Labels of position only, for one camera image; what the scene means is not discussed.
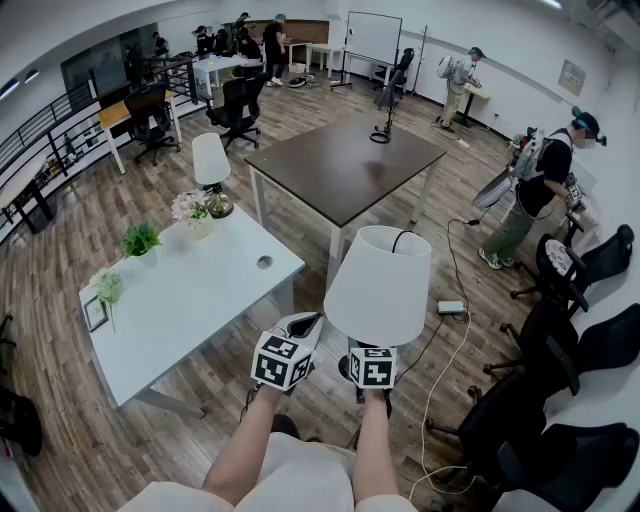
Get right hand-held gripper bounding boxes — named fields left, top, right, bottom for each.
left=347, top=345, right=399, bottom=389

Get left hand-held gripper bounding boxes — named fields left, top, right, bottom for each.
left=250, top=312, right=325, bottom=393

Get white table lamp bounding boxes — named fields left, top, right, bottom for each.
left=323, top=224, right=432, bottom=419

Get person's right forearm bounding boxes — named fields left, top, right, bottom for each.
left=352, top=387, right=401, bottom=506

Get person's left forearm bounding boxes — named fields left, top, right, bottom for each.
left=202, top=383, right=301, bottom=507

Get white table with plants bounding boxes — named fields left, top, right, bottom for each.
left=78, top=203, right=307, bottom=421

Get brown table with white legs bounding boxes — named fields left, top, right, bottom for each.
left=243, top=110, right=448, bottom=291

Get white shade brass base lamp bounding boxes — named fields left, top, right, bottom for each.
left=191, top=132, right=235, bottom=220

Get grey cone shade black lamp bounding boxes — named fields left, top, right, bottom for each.
left=369, top=67, right=408, bottom=146

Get white table with black legs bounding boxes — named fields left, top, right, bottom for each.
left=0, top=154, right=57, bottom=236

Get person's dark shoe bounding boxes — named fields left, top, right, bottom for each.
left=271, top=412, right=302, bottom=442

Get person's beige shorts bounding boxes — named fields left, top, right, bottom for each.
left=117, top=431, right=419, bottom=512

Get black office chair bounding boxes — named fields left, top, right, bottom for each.
left=123, top=83, right=181, bottom=167
left=0, top=312, right=45, bottom=459
left=482, top=298, right=640, bottom=396
left=373, top=48, right=416, bottom=99
left=509, top=223, right=636, bottom=317
left=205, top=72, right=270, bottom=151
left=425, top=369, right=640, bottom=512

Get pink flower pot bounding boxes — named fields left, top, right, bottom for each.
left=171, top=188, right=216, bottom=240

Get green potted plant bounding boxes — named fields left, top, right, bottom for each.
left=119, top=219, right=162, bottom=269

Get white flower potted plant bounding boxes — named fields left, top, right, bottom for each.
left=89, top=268, right=124, bottom=334

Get patterned round cushion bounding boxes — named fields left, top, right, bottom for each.
left=543, top=238, right=575, bottom=277

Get white long table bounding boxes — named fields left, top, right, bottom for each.
left=492, top=164, right=640, bottom=512

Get black metal railing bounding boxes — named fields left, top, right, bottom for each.
left=0, top=56, right=200, bottom=241

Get whiteboard on stand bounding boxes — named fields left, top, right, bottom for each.
left=329, top=10, right=404, bottom=92

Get coat rack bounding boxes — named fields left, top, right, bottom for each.
left=412, top=24, right=430, bottom=97

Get black floor cable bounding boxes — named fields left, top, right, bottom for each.
left=446, top=216, right=484, bottom=307
left=394, top=315, right=446, bottom=386

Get white floor cable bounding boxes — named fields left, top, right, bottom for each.
left=408, top=308, right=475, bottom=502

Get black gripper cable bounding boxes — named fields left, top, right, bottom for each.
left=239, top=387, right=259, bottom=424

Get small picture frame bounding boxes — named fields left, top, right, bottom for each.
left=83, top=294, right=110, bottom=334

